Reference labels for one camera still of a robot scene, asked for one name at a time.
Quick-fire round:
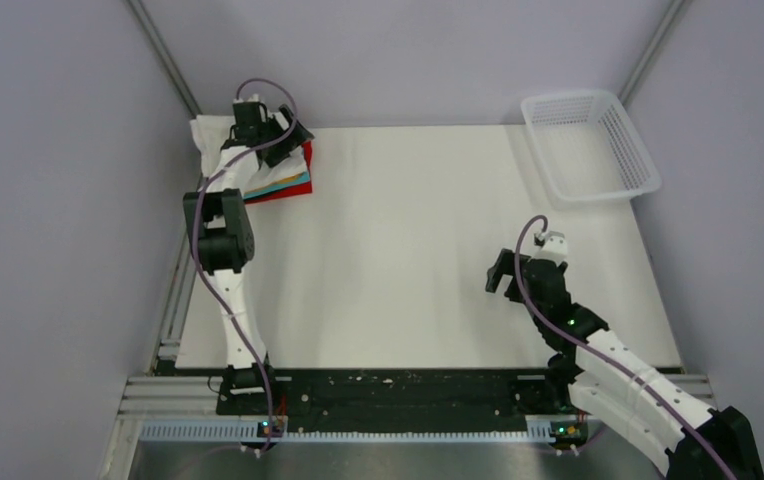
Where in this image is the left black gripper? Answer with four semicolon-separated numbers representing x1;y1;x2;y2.
258;105;314;167

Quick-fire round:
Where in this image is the white t shirt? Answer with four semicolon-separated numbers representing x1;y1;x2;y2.
189;112;307;193

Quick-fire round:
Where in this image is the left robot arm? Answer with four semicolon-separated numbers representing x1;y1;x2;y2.
183;97;314;415

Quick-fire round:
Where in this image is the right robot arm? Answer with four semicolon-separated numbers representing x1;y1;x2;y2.
485;249;764;479

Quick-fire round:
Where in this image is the orange folded t shirt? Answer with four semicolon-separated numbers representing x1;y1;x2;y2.
244;172;310;198

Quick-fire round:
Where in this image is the teal folded t shirt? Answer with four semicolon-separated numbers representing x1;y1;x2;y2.
244;173;313;203

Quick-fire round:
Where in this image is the red folded t shirt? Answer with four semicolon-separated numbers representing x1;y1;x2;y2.
244;141;313;203

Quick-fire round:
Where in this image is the white plastic basket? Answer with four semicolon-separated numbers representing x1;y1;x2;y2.
520;89;662;209

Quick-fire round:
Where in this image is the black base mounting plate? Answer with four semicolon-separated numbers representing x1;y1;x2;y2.
216;368;596;442

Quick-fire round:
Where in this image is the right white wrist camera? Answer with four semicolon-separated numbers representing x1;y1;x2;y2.
532;231;569;265

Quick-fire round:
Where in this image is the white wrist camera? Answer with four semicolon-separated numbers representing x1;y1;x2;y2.
233;93;265;105
532;231;569;265

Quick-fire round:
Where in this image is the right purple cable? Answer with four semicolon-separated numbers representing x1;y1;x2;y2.
513;215;741;480

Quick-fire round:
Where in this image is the purple cable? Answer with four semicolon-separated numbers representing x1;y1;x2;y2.
191;78;300;458
513;215;741;480

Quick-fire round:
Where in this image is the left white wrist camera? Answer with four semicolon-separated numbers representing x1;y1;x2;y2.
233;93;265;105

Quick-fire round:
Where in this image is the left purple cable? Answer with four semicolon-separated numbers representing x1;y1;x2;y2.
191;78;300;458

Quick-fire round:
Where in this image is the left corner metal post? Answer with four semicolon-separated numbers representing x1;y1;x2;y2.
123;0;202;118

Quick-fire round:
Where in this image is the corner metal post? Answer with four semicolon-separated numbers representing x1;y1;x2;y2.
123;0;202;118
618;0;692;108

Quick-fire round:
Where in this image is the left aluminium frame rail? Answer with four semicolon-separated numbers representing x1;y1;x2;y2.
150;175;208;376

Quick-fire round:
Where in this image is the white slotted cable duct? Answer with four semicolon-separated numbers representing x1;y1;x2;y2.
139;420;555;444

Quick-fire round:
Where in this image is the right corner metal post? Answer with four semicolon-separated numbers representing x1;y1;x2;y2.
618;0;692;108

